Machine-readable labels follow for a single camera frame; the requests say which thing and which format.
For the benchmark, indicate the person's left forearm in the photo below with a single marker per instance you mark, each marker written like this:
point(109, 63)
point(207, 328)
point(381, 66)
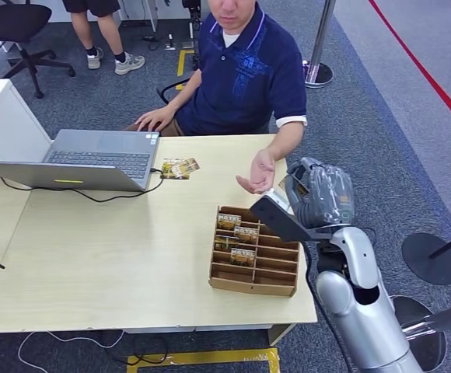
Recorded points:
point(288, 141)

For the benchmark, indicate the yellow floor tape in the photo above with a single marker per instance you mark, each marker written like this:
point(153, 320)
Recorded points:
point(210, 356)
point(180, 62)

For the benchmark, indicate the grey laptop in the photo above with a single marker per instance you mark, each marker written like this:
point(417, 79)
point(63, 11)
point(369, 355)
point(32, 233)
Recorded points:
point(105, 154)

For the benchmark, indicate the person's right hand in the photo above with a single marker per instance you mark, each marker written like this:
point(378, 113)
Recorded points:
point(156, 119)

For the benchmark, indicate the red floor tape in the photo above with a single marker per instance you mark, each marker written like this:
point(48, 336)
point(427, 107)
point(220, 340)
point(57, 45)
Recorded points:
point(427, 74)

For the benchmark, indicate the black office chair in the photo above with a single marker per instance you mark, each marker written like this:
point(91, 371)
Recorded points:
point(15, 20)

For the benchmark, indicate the person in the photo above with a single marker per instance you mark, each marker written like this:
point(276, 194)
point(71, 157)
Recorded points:
point(93, 26)
point(245, 77)

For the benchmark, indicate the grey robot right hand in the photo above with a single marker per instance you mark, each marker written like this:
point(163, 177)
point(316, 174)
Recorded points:
point(326, 198)

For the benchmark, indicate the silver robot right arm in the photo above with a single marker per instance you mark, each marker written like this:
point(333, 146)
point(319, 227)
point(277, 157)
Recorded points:
point(365, 319)

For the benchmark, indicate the black stanchion post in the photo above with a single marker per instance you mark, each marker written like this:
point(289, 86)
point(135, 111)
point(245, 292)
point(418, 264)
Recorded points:
point(427, 257)

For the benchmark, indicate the black tripod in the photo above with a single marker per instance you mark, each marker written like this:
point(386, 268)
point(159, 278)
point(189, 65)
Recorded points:
point(196, 20)

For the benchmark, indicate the person's left hand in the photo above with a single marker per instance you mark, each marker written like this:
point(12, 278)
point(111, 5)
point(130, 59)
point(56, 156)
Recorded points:
point(261, 172)

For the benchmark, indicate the cardboard card organizer box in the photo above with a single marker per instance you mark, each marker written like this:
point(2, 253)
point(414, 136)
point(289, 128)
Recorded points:
point(248, 285)

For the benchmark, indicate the black chair armrest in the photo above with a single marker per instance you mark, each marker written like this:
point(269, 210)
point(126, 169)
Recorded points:
point(174, 82)

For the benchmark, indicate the person's right forearm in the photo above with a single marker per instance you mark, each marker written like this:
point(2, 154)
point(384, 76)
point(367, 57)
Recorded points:
point(186, 92)

